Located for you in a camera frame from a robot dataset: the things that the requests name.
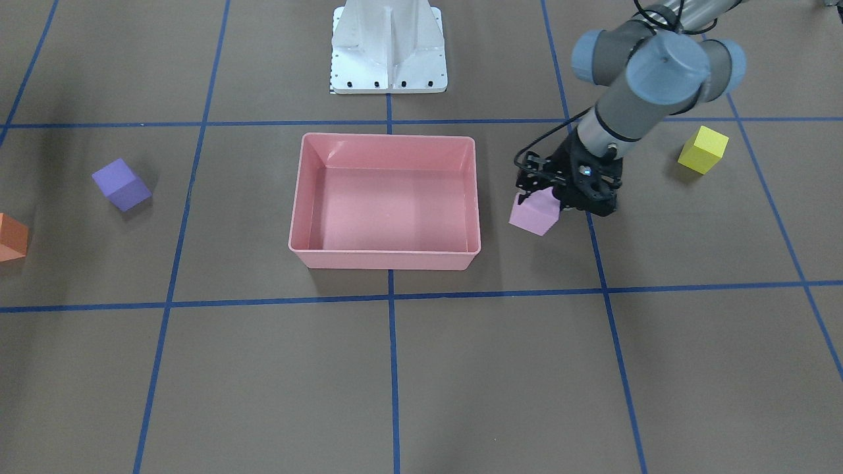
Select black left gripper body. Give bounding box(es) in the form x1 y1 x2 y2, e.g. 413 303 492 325
515 127 623 217

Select light pink foam block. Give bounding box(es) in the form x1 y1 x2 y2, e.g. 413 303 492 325
508 187 561 235

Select dark purple foam block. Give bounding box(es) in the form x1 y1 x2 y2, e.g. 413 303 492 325
91 158 151 213

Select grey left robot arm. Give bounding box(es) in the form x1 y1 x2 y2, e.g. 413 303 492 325
512 1 747 217

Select pink plastic bin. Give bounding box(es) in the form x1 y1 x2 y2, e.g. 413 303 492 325
287 132 481 271

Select yellow foam block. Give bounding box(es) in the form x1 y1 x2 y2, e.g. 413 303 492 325
677 126 730 175

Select orange foam block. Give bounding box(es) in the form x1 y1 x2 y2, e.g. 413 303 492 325
1 213 30 262

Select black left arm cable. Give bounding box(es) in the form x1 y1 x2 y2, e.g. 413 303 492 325
513 0 719 173

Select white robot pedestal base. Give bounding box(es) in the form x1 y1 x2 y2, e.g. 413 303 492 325
329 1 449 94

